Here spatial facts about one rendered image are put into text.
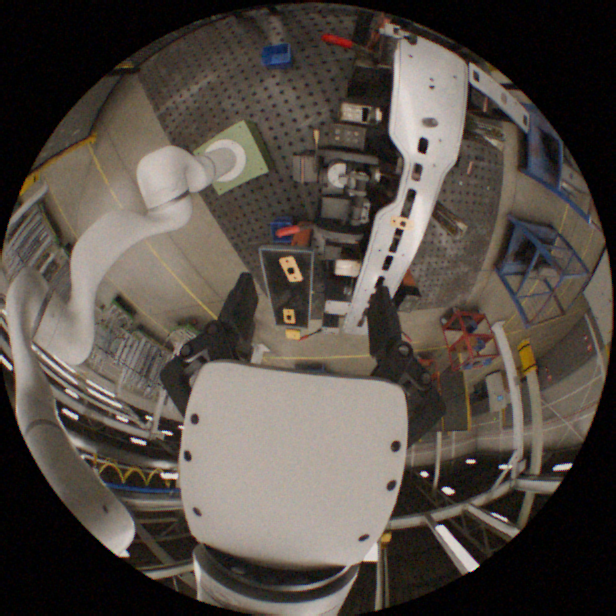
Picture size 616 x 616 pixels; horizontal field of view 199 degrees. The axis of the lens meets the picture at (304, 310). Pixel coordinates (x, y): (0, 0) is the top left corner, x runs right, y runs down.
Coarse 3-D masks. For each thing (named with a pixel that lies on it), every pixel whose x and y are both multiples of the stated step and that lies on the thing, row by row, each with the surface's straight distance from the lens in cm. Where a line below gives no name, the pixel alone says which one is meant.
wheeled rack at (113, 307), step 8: (112, 304) 638; (104, 312) 784; (112, 312) 750; (120, 312) 621; (128, 320) 669; (104, 328) 780; (112, 328) 601; (120, 328) 768; (128, 328) 612; (120, 336) 697; (96, 344) 661; (104, 352) 599
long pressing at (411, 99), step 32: (416, 64) 65; (448, 64) 72; (416, 96) 60; (448, 96) 66; (416, 128) 58; (448, 128) 63; (416, 160) 57; (448, 160) 62; (416, 192) 59; (384, 224) 60; (416, 224) 63; (384, 256) 67; (352, 320) 94
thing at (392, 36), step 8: (384, 24) 43; (376, 32) 42; (384, 32) 42; (392, 32) 41; (400, 32) 43; (384, 40) 42; (392, 40) 42; (408, 40) 43; (416, 40) 42; (384, 48) 45; (392, 48) 44; (384, 56) 48; (392, 56) 48; (384, 64) 52
